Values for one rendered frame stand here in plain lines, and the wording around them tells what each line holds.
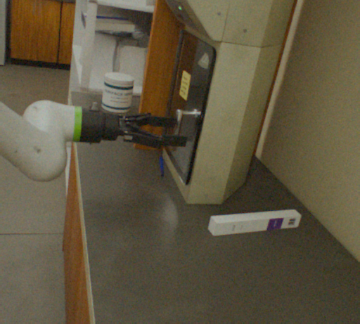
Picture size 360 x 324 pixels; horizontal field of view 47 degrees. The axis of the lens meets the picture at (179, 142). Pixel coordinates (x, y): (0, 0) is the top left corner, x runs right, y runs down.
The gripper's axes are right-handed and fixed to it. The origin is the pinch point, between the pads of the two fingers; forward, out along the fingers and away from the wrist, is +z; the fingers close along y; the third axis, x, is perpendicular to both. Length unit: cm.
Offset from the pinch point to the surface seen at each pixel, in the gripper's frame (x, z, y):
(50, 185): 114, -28, 169
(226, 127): -4.2, 12.3, -5.3
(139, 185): 20.4, -6.5, 4.7
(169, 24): -24.4, 1.8, 31.8
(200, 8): -33.7, -1.5, -5.3
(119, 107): 18, -4, 69
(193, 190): 15.7, 6.9, -5.3
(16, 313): 114, -42, 50
